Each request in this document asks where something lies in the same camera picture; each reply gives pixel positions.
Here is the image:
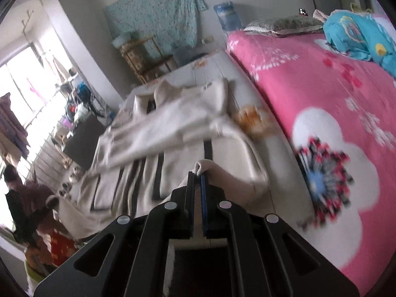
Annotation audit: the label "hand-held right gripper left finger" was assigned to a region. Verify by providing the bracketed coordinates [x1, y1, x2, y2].
[33, 171, 196, 297]

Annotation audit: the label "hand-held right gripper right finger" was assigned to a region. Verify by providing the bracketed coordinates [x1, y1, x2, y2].
[199, 173, 361, 297]

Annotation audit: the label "beige jacket with dark stripes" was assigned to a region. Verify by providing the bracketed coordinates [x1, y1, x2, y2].
[57, 77, 270, 239]

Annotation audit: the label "hanging purple clothes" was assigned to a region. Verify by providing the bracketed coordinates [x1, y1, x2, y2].
[0, 92, 30, 158]

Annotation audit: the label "dark cabinet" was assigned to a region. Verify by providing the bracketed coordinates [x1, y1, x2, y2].
[63, 111, 107, 171]

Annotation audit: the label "red floral cloth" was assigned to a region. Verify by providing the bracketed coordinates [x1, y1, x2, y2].
[49, 229, 81, 267]

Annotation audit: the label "wooden chair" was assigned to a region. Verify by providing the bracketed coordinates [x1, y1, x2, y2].
[119, 35, 178, 84]

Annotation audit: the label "pink floral blanket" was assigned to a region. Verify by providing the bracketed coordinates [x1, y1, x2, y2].
[225, 14, 396, 297]

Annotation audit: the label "blue water jug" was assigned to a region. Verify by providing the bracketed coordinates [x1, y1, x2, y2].
[213, 1, 242, 32]

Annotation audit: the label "grey pillow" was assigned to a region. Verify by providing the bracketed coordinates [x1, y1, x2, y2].
[244, 15, 325, 38]

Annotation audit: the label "pink patterned pillow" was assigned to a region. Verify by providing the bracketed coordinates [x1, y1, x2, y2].
[312, 9, 332, 23]

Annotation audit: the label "blue cartoon quilt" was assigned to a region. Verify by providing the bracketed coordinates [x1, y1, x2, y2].
[323, 9, 396, 78]

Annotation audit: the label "teal floral wall cloth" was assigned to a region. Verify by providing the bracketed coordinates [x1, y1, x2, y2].
[103, 0, 208, 61]

